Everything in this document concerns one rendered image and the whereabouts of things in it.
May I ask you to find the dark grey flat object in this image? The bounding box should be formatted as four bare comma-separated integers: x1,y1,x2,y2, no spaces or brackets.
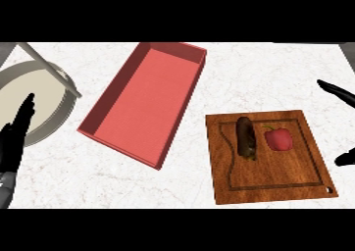
0,42,17,75

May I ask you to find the brown wooden cutting board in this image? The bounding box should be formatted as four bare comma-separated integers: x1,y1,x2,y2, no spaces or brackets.
204,109,340,206

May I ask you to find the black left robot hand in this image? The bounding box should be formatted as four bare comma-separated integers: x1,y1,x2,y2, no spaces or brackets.
0,92,35,179

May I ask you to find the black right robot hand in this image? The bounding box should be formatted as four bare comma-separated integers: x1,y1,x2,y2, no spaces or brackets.
316,78,355,167

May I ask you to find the grey flat appliance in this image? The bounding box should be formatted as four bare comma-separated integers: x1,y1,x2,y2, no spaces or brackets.
337,42,355,84

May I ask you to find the dark brown eggplant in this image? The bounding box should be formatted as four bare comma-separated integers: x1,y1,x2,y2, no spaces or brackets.
235,116,258,162

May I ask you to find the red cardboard box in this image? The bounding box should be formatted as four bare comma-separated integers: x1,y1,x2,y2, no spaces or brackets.
77,42,208,172

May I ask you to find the red bell pepper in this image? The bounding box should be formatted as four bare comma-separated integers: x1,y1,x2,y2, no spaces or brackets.
261,125,295,152

